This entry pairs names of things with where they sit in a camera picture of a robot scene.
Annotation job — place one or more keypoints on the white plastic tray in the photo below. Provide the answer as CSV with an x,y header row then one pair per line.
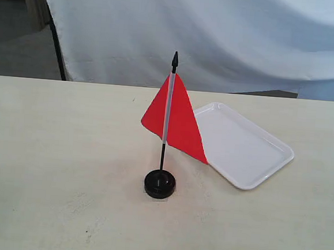
x,y
241,151

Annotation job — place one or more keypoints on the black round flag base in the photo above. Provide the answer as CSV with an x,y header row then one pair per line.
x,y
159,184

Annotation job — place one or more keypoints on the black stand pole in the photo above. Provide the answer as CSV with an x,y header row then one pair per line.
x,y
58,51

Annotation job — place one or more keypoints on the white backdrop cloth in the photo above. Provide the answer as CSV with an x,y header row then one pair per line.
x,y
223,45

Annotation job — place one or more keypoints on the red flag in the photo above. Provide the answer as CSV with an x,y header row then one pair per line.
x,y
170,116

